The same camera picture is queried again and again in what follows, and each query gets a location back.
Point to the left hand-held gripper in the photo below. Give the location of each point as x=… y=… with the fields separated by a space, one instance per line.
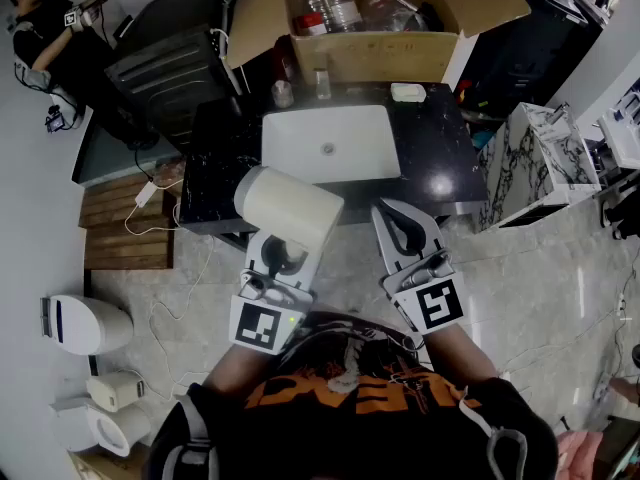
x=260 y=323

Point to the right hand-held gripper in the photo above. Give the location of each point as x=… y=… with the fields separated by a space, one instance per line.
x=430 y=303

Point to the cream white hair dryer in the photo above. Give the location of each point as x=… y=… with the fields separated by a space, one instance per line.
x=290 y=203

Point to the black countertop vanity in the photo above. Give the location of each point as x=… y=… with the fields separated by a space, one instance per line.
x=435 y=138

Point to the person's right forearm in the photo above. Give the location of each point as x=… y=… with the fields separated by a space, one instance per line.
x=460 y=353

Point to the person's left forearm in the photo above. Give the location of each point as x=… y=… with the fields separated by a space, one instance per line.
x=235 y=368

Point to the white soap dish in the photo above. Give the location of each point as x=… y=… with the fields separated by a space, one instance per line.
x=407 y=92

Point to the white marble pattern cabinet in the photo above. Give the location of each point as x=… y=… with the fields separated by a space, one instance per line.
x=530 y=168

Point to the brown wooden pallet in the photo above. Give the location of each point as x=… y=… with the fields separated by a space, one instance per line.
x=125 y=243

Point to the small glass jar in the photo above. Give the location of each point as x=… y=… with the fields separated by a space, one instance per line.
x=282 y=94

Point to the chrome faucet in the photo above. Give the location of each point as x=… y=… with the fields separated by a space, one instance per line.
x=322 y=85

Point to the large cardboard box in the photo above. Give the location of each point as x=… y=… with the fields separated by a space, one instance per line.
x=380 y=58

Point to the black shirt orange print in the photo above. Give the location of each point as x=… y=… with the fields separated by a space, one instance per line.
x=350 y=433

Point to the white toilet blue stripe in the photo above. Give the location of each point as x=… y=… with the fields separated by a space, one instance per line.
x=95 y=325

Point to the grey blue platform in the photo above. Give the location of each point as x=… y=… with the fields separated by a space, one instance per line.
x=105 y=160

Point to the dark grey washing machine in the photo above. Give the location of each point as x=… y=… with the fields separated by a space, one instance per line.
x=170 y=83

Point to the cream plastic box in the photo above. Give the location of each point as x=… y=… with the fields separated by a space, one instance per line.
x=112 y=392

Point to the crumpled clear plastic bottle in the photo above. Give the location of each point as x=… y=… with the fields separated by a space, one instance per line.
x=392 y=15

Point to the clear bottle red label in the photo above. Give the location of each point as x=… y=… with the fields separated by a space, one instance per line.
x=325 y=3

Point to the plain white toilet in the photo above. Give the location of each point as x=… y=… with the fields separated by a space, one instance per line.
x=80 y=428

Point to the small black camera device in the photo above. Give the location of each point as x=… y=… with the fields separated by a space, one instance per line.
x=55 y=120

